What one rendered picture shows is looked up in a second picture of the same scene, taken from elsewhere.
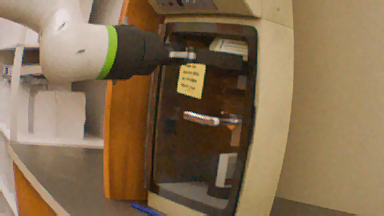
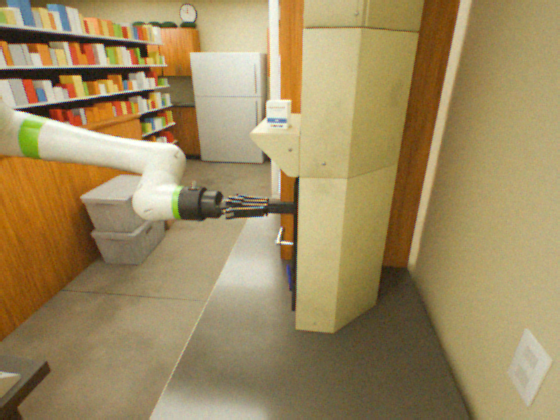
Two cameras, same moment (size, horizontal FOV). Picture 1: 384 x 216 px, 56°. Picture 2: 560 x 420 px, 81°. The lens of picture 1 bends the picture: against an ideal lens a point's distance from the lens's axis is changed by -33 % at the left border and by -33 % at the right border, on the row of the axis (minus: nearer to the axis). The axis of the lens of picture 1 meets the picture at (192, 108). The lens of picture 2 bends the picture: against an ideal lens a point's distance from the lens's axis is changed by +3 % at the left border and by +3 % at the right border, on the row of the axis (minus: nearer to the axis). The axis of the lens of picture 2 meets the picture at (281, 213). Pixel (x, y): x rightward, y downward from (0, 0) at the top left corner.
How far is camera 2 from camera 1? 80 cm
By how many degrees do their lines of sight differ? 49
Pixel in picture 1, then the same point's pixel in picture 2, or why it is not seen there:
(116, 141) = (286, 223)
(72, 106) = not seen: hidden behind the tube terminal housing
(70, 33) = (139, 197)
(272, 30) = (312, 186)
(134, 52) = (191, 210)
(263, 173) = (314, 285)
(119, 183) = (288, 248)
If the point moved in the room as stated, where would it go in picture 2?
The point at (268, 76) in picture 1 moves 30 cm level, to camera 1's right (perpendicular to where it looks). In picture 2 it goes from (306, 222) to (427, 275)
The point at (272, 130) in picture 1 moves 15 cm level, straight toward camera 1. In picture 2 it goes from (317, 258) to (268, 277)
